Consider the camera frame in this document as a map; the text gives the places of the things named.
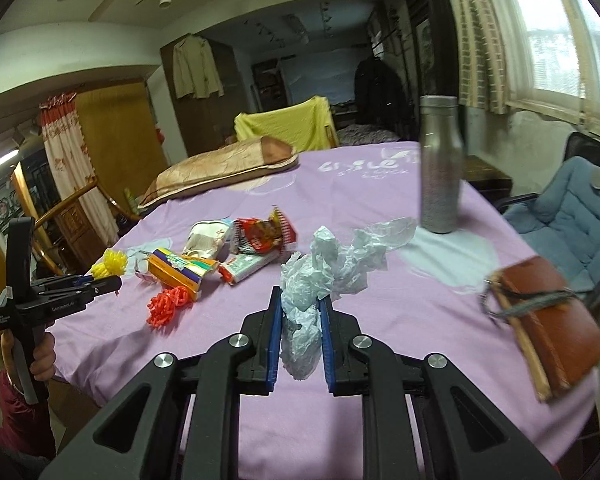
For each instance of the orange wooden door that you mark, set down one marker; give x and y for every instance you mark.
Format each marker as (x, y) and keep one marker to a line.
(120, 135)

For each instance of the red ribbon bundle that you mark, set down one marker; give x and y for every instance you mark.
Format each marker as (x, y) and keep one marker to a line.
(165, 307)

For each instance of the beige checked curtain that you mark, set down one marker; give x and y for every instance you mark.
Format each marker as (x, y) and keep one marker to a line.
(480, 40)

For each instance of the white plastic bag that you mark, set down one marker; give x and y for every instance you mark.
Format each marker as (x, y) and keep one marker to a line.
(305, 285)

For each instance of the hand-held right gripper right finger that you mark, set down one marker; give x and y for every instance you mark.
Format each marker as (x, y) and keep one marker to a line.
(325, 345)

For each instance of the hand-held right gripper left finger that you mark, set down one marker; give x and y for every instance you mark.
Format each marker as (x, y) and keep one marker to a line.
(275, 340)

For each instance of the window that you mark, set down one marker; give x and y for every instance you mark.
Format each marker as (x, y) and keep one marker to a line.
(565, 35)

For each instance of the person's left hand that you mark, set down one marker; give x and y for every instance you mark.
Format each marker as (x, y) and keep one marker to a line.
(44, 357)

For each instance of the brown leather wallet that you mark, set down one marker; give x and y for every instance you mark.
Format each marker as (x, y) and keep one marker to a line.
(555, 330)

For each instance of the white medicine box red end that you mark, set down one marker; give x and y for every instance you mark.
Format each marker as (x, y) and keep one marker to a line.
(245, 266)

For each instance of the yellow cloth covered chair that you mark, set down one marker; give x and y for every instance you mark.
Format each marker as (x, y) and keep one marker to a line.
(285, 122)

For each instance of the dark cabinet with picture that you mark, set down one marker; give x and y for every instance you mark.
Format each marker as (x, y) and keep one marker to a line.
(432, 25)

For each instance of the yellow ribbon bow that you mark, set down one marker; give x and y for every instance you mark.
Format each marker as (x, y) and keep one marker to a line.
(111, 262)

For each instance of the person's left forearm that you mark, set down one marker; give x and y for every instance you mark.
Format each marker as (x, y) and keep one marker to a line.
(22, 420)

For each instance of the brown satin pillow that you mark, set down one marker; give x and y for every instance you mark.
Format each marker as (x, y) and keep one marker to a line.
(220, 167)

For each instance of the yellow purple striped box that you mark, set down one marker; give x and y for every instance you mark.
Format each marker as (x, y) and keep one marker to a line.
(175, 267)

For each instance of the red and white curtain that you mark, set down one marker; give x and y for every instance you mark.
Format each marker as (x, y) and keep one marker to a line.
(67, 160)

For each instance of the white pouch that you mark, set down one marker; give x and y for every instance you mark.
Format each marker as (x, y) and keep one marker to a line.
(205, 237)

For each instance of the wooden rattan chair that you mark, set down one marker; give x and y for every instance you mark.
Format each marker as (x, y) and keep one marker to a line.
(65, 205)

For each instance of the dark hanging coat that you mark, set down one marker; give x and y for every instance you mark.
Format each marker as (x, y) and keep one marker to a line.
(380, 95)

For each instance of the red snack packet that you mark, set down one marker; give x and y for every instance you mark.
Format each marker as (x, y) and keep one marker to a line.
(260, 232)

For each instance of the blue cushioned chair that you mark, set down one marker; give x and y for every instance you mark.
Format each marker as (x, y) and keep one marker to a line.
(565, 215)

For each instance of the beige hanging jacket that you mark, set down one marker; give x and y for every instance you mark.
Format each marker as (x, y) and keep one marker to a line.
(197, 67)

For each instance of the silver metal bottle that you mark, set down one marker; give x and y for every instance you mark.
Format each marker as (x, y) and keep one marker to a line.
(440, 180)

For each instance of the dark brown wardrobe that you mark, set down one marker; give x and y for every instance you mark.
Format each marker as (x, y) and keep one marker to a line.
(220, 120)

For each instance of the purple blanket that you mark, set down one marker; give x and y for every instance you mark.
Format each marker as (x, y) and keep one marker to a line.
(380, 200)

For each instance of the brown wooden side table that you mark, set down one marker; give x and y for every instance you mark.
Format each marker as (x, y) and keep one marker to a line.
(485, 175)

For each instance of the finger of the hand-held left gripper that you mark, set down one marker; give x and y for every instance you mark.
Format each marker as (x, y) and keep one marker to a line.
(65, 278)
(105, 285)

